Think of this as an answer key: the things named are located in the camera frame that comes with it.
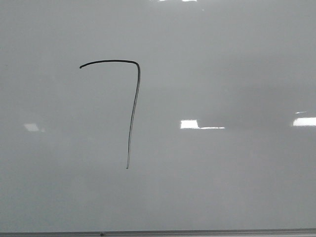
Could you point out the white glossy whiteboard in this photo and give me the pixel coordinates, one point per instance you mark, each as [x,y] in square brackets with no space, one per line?
[145,115]

